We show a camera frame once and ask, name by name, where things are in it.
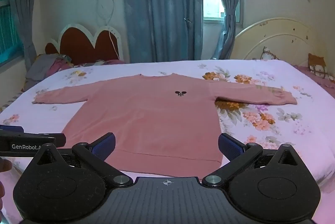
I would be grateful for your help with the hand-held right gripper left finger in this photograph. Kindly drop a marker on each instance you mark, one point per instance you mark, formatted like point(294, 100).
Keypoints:
point(105, 146)

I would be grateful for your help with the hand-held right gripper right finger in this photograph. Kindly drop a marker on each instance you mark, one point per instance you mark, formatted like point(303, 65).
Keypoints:
point(229, 146)

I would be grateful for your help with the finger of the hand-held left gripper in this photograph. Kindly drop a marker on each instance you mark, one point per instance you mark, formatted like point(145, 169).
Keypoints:
point(10, 128)

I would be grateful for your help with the pink knit sweater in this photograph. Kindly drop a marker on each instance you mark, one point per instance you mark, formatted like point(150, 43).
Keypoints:
point(146, 119)

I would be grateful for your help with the pile of clothes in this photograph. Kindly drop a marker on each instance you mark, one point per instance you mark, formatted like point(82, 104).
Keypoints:
point(44, 66)

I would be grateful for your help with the person's left hand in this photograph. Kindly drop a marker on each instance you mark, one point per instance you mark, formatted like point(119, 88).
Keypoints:
point(4, 165)

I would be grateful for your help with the floral bed sheet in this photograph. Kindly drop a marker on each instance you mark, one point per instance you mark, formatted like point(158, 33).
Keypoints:
point(274, 132)

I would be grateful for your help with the white patterned pillow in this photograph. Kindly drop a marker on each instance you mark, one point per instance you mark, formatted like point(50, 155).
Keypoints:
point(269, 55)

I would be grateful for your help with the green-tinted window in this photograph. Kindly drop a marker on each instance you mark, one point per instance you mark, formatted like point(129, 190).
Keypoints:
point(7, 27)

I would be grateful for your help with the red white-trimmed headboard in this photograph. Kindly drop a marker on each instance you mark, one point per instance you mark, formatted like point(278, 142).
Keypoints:
point(83, 44)

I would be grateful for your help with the pink bedding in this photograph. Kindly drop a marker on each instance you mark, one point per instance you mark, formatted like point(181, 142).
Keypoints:
point(319, 82)

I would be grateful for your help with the brown patterned pillow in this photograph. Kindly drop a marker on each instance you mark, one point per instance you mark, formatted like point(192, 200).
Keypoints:
point(317, 65)

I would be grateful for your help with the cream curved headboard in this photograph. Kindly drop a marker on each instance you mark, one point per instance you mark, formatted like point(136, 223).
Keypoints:
point(282, 38)

